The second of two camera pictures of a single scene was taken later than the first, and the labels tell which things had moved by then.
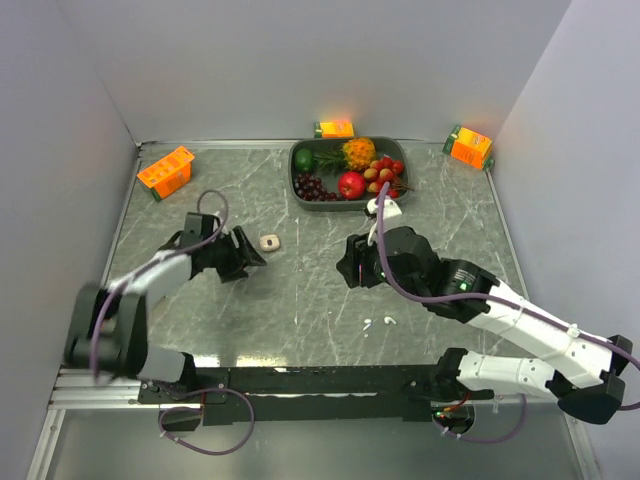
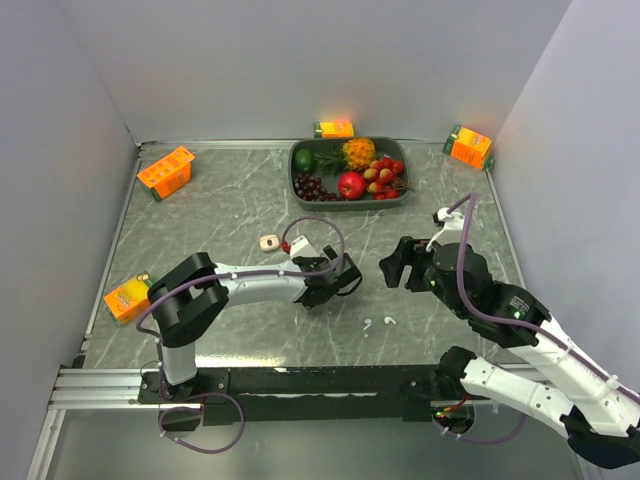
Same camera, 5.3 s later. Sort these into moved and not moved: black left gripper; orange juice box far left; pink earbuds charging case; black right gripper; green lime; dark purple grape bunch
Moved: black left gripper; black right gripper
Not moved: pink earbuds charging case; dark purple grape bunch; orange juice box far left; green lime
